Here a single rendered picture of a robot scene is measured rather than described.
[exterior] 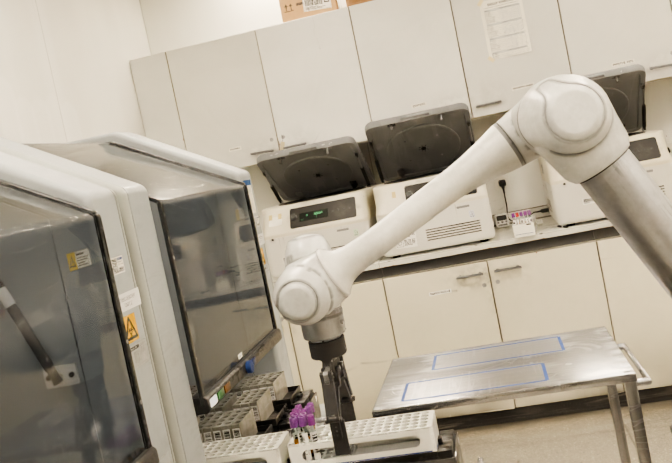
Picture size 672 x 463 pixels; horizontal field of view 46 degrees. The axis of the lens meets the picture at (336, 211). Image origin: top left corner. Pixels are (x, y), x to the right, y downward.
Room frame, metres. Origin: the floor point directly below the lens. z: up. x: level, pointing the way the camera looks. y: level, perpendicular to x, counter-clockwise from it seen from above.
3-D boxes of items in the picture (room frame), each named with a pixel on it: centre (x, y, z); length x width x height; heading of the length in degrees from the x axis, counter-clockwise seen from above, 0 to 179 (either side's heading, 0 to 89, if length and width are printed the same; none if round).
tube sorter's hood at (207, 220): (1.92, 0.52, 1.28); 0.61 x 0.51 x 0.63; 169
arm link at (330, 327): (1.60, 0.07, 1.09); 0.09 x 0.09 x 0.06
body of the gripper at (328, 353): (1.60, 0.07, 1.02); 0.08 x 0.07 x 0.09; 169
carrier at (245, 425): (1.80, 0.31, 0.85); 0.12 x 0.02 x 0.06; 170
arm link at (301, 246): (1.59, 0.07, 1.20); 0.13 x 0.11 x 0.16; 174
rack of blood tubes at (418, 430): (1.60, 0.04, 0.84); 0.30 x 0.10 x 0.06; 79
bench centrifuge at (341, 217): (4.25, 0.06, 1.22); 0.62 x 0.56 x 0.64; 167
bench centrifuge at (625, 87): (3.98, -1.35, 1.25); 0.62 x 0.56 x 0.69; 169
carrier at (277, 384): (2.10, 0.25, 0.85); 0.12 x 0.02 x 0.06; 168
